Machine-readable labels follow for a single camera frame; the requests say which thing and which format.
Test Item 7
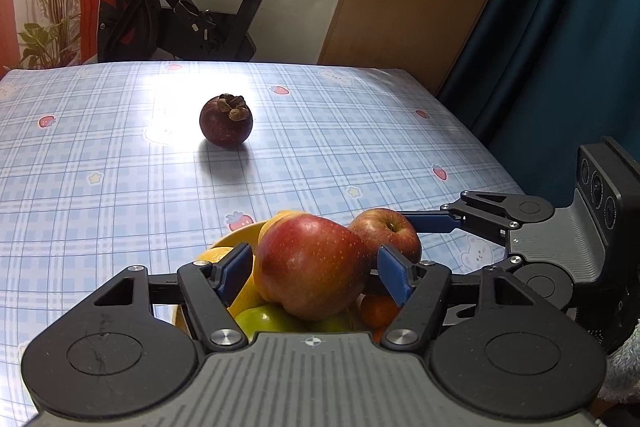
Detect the small orange mandarin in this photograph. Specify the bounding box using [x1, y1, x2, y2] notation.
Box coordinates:
[360, 294, 401, 341]

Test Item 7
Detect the blue plaid tablecloth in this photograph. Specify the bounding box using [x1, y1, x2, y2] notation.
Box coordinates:
[0, 61, 530, 427]

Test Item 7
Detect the dark blue curtain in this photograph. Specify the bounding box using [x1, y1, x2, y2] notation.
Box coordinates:
[437, 0, 640, 208]

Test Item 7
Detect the dark purple mangosteen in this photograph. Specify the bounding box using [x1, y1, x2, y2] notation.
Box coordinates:
[199, 93, 252, 148]

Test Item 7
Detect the person's right forearm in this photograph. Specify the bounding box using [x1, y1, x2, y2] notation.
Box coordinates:
[597, 321, 640, 405]

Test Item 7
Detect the red apple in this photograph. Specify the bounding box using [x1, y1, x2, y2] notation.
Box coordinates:
[348, 208, 422, 265]
[254, 215, 375, 320]

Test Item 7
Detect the green round fruit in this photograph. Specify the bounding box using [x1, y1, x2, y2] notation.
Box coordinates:
[309, 311, 364, 334]
[235, 304, 307, 343]

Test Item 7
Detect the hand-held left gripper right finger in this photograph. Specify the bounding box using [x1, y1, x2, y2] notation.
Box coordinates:
[377, 245, 538, 352]

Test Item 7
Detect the wooden board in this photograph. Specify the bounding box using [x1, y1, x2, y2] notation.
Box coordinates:
[317, 0, 531, 95]

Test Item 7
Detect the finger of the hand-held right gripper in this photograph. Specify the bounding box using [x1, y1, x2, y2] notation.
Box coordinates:
[450, 255, 525, 279]
[395, 190, 521, 249]

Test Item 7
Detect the pale yellow round plate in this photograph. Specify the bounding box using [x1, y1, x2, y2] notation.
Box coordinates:
[172, 221, 268, 333]

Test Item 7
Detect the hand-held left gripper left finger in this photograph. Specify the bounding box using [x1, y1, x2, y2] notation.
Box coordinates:
[94, 243, 253, 352]

